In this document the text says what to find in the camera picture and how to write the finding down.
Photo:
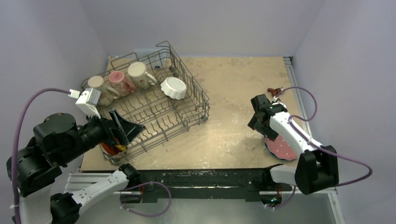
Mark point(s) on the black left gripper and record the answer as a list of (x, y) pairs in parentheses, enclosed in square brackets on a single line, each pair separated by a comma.
[(118, 130)]

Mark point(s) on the pink polka dot plate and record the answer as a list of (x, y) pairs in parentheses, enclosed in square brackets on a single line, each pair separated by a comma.
[(283, 148)]

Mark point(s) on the yellow plate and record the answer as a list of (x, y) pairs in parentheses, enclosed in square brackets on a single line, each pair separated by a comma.
[(121, 147)]

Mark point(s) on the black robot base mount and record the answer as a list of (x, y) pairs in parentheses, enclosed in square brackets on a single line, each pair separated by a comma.
[(249, 184)]

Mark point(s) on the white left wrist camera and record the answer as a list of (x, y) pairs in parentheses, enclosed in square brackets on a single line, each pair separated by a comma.
[(87, 101)]

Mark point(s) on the pink patterned mug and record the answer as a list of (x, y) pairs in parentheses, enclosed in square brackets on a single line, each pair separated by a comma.
[(119, 82)]

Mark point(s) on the small red-capped object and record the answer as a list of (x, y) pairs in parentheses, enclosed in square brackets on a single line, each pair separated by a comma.
[(276, 92)]

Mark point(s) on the clear plastic container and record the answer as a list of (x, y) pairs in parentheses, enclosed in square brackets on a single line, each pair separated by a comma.
[(154, 58)]

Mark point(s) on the grey wire dish rack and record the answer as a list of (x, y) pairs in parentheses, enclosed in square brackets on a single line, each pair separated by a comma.
[(164, 117)]

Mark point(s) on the beige mug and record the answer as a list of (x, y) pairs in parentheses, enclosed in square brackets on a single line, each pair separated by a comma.
[(108, 93)]

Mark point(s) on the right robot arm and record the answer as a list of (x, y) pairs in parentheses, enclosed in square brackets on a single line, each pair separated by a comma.
[(315, 170)]

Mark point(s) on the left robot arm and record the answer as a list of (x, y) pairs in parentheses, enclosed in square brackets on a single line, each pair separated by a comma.
[(56, 142)]

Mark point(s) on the white floral mug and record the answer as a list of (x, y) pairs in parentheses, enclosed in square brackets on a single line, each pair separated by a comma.
[(140, 76)]

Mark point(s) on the white bowl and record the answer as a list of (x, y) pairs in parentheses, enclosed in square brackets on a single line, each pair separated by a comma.
[(174, 88)]

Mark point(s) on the red-orange plate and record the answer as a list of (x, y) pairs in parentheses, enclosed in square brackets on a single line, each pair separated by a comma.
[(110, 149)]

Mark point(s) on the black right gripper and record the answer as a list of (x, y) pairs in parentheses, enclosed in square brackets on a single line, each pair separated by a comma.
[(256, 120)]

